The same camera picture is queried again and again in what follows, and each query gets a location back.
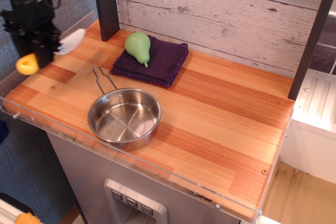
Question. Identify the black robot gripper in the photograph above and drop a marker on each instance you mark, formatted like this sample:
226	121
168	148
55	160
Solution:
32	20

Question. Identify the yellow handled toy knife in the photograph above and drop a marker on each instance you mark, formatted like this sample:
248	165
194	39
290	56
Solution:
31	63

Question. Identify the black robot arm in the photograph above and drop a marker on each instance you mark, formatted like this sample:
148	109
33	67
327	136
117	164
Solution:
30	23

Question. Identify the green toy pear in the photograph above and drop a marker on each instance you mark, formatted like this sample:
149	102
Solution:
138	44

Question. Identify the purple folded cloth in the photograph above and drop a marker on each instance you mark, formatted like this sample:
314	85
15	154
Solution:
166	60

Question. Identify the small stainless steel pan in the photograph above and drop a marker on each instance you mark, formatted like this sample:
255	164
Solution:
125	118

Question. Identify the grey toy fridge cabinet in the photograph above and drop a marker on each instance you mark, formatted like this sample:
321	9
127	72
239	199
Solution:
86	172

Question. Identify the orange object at bottom left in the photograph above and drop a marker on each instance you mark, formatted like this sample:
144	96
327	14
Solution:
27	218

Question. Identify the silver dispenser panel with buttons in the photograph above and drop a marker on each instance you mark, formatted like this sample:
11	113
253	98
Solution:
130	206

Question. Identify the dark left upright post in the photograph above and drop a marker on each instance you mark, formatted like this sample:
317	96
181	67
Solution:
108	18

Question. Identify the dark upright post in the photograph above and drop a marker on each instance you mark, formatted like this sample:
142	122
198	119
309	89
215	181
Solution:
108	18
310	47

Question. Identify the dark right upright post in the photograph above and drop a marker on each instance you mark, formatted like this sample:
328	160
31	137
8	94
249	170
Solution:
310	47

